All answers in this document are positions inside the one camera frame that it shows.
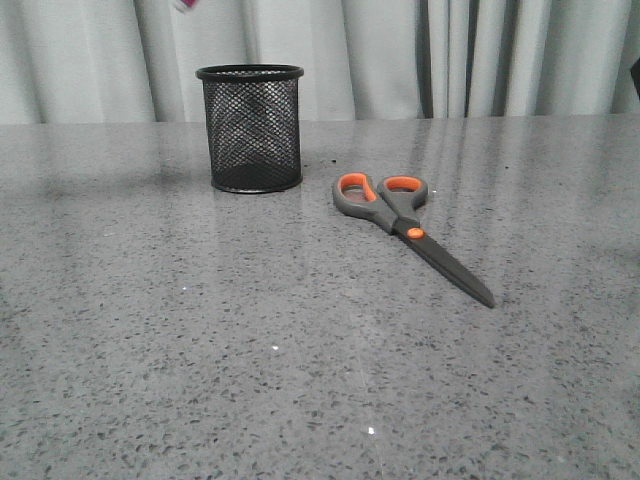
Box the grey orange scissors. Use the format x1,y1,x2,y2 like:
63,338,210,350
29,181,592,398
332,172,496,308

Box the pink highlighter pen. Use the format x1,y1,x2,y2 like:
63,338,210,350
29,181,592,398
173,0,198,13

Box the black mesh pen holder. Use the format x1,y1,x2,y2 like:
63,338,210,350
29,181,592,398
196,64,304,194

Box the grey curtain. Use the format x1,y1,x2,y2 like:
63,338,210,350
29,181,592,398
1,1,639,124

